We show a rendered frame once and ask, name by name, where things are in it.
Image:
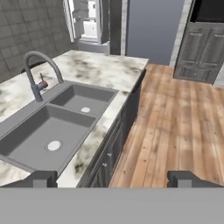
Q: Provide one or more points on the white window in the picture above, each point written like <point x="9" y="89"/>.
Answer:
<point x="86" y="20"/>

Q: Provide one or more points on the grey double sink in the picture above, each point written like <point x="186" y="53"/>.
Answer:
<point x="55" y="128"/>

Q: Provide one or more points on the grey arched tap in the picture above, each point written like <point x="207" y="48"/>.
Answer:
<point x="36" y="73"/>

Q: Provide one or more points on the grey tall cabinet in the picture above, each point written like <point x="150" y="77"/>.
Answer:
<point x="201" y="52"/>

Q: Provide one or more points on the dark grey counter cabinets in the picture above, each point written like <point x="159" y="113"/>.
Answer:
<point x="116" y="140"/>

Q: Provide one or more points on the grey fridge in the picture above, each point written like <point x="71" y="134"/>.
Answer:
<point x="153" y="29"/>

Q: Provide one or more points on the black wall oven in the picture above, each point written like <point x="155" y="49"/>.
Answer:
<point x="208" y="10"/>

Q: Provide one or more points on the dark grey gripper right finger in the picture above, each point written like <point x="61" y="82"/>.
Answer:
<point x="182" y="178"/>

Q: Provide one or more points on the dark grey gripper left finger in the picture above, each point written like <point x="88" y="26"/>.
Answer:
<point x="43" y="178"/>

